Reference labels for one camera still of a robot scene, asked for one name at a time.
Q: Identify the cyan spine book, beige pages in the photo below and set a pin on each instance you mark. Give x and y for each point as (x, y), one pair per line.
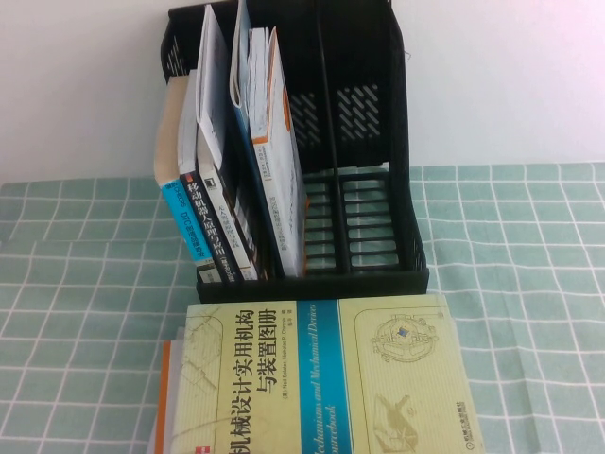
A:
(182, 213)

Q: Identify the white book with orange stripe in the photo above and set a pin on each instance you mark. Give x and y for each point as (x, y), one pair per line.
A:
(279, 189)

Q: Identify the thin white paper booklet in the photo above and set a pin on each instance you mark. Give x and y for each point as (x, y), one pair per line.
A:
(212, 71)

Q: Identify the white orange ROS robot book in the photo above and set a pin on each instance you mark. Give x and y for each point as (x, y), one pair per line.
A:
(164, 402)

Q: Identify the white brochure with logos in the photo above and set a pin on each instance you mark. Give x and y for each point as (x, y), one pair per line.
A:
(178, 336)

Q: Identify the black plastic book holder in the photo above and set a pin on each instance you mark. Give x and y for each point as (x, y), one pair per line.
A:
(368, 279)

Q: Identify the green checked tablecloth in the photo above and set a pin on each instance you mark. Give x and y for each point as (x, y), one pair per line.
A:
(520, 284)

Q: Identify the black and white spine book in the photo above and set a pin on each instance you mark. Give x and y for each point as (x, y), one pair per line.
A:
(227, 222)

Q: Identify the thin blue cover booklet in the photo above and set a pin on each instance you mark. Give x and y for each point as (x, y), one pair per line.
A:
(241, 47)

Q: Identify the yellow book with blue spine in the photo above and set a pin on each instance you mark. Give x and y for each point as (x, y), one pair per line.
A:
(402, 378)

